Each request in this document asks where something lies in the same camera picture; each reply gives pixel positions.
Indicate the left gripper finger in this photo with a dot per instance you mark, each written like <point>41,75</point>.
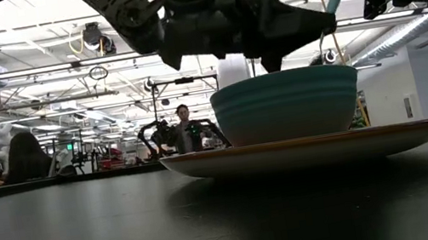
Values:
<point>296,40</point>
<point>288,17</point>

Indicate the teal bowl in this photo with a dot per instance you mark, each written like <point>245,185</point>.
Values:
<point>287,104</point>

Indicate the black background robot arm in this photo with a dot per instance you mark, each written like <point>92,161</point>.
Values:
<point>215,130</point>
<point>160,135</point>

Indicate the small black ceiling reel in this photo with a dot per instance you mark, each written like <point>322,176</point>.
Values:
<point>331,57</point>
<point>148,85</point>

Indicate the potted succulent plant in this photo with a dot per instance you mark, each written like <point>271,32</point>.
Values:
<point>357,123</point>

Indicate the person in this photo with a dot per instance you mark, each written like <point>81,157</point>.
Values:
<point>187,133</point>

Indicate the red-orange plate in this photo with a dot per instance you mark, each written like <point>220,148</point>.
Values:
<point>309,152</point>

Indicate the red tool cart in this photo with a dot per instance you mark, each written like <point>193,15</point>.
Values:
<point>110,160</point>

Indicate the person's feet in sneakers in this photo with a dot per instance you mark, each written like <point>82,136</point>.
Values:
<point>26,158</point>

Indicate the white lumpy object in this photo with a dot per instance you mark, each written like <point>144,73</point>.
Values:
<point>1,136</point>

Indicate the silver ventilation duct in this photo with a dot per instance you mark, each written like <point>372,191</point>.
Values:
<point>395,39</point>

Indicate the black stand frame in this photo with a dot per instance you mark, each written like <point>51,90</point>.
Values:
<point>184,80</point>

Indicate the black aluminium table frame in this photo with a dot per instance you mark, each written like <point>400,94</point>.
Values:
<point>77,180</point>

